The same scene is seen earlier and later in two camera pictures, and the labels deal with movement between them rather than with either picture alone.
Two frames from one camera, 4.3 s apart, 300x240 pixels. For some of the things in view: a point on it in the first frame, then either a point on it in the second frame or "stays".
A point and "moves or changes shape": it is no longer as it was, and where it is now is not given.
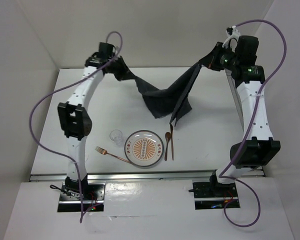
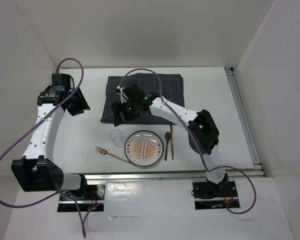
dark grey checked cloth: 169,102 moves or changes shape
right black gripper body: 223,58 -> 129,110
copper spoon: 168,136 stays
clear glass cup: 116,135 stays
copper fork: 104,152 stays
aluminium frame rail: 164,175 stays
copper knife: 171,133 stays
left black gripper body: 118,68 -> 77,103
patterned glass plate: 144,148 stays
